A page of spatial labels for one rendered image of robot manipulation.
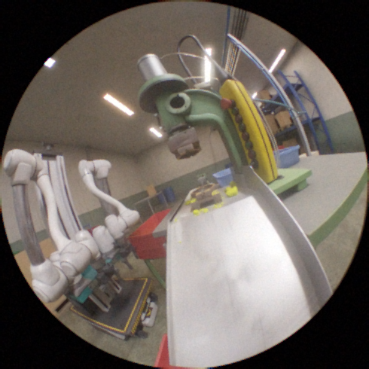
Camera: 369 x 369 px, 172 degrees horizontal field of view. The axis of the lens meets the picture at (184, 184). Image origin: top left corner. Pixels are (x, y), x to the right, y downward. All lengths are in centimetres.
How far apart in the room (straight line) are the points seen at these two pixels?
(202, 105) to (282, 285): 54
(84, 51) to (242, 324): 354
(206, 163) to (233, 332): 861
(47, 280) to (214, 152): 891
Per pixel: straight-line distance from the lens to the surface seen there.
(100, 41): 325
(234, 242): 27
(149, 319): 130
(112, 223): 86
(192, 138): 36
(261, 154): 38
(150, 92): 49
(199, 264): 27
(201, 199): 36
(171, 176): 892
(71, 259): 54
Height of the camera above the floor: 111
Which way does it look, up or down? 3 degrees down
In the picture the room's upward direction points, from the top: 22 degrees counter-clockwise
